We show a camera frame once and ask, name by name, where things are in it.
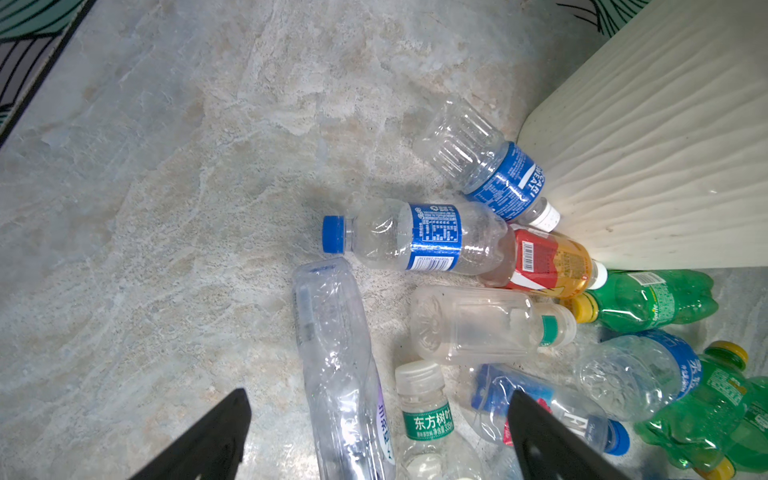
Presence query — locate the clear bottle blue wrap label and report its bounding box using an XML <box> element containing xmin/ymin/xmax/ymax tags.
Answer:
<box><xmin>575</xmin><ymin>329</ymin><xmax>703</xmax><ymax>422</ymax></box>

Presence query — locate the clear squat bottle green band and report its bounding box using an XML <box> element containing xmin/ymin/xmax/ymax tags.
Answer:
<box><xmin>409</xmin><ymin>285</ymin><xmax>577</xmax><ymax>365</ymax></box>

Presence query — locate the clear bottle green Chinese label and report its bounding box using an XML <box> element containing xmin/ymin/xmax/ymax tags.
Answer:
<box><xmin>395</xmin><ymin>360</ymin><xmax>485</xmax><ymax>479</ymax></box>

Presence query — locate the clear bottle blue Pocari label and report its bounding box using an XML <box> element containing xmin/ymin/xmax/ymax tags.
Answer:
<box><xmin>413</xmin><ymin>99</ymin><xmax>561</xmax><ymax>232</ymax></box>

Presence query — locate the green Sprite bottle yellow cap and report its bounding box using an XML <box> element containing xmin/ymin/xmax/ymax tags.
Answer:
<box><xmin>561</xmin><ymin>270</ymin><xmax>719</xmax><ymax>334</ymax></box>

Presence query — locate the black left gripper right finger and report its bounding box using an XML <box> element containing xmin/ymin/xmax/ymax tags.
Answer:
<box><xmin>508</xmin><ymin>390</ymin><xmax>627</xmax><ymax>480</ymax></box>

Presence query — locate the clear bottle blue cap label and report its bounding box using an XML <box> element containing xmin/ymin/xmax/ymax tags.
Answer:
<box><xmin>322</xmin><ymin>199</ymin><xmax>508</xmax><ymax>276</ymax></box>

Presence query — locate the tall crushed clear bottle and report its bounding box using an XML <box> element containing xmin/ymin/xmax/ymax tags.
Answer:
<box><xmin>293</xmin><ymin>257</ymin><xmax>396</xmax><ymax>479</ymax></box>

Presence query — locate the Fiji bottle red flower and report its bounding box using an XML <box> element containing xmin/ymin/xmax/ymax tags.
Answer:
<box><xmin>458</xmin><ymin>364</ymin><xmax>630</xmax><ymax>456</ymax></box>

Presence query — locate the cream ribbed waste bin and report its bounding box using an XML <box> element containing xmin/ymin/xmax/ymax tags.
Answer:
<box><xmin>518</xmin><ymin>1</ymin><xmax>767</xmax><ymax>270</ymax></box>

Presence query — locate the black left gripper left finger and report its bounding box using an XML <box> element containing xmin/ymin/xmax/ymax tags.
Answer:
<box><xmin>133</xmin><ymin>388</ymin><xmax>251</xmax><ymax>479</ymax></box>

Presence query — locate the red yellow label tea bottle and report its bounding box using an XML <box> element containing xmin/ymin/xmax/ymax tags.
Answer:
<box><xmin>479</xmin><ymin>224</ymin><xmax>608</xmax><ymax>299</ymax></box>

